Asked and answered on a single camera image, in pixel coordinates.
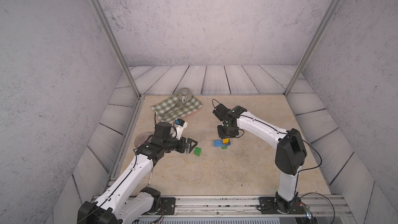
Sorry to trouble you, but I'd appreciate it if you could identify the green lego brick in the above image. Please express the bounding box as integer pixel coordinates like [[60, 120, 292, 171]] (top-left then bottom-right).
[[194, 147, 202, 157]]

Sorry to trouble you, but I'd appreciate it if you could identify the light blue long lego brick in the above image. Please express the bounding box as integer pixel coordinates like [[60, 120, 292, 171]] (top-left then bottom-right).
[[213, 140, 231, 147]]

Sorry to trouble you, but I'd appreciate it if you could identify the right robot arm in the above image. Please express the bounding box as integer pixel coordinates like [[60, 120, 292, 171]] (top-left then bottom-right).
[[212, 104, 307, 213]]

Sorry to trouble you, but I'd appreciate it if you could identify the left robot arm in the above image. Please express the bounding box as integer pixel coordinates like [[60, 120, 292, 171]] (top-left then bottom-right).
[[77, 119, 198, 224]]

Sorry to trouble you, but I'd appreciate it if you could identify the green checkered cloth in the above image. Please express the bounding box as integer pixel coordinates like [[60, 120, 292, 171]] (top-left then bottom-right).
[[151, 94, 202, 123]]

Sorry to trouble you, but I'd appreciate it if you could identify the pink glass plate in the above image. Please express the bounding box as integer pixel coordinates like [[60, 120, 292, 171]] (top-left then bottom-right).
[[134, 132, 152, 149]]

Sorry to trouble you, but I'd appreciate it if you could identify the striped ceramic cup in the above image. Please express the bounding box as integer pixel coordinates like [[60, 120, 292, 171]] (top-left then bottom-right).
[[177, 88, 193, 104]]

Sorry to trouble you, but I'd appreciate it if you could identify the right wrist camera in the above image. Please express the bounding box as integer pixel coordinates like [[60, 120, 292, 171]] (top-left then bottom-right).
[[212, 104, 231, 125]]

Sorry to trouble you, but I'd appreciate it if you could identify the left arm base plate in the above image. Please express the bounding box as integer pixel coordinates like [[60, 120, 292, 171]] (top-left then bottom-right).
[[144, 197, 176, 216]]

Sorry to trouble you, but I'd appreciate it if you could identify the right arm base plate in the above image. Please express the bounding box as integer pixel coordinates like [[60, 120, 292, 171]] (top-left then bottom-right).
[[256, 197, 307, 215]]

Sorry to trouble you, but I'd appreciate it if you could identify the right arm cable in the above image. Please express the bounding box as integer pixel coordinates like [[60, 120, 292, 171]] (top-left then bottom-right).
[[298, 192, 336, 224]]

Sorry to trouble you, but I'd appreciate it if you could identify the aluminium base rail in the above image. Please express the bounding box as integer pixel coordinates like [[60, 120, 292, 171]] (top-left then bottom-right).
[[132, 193, 356, 224]]

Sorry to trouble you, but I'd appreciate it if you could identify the aluminium corner post right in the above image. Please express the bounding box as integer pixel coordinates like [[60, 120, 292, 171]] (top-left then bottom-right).
[[284, 0, 342, 98]]

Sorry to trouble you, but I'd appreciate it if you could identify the aluminium corner post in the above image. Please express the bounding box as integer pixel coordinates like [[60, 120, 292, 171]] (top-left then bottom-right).
[[284, 0, 342, 98], [89, 0, 141, 98]]

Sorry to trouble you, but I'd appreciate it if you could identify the aluminium corner post left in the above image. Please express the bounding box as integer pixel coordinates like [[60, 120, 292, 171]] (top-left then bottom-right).
[[89, 0, 141, 98]]

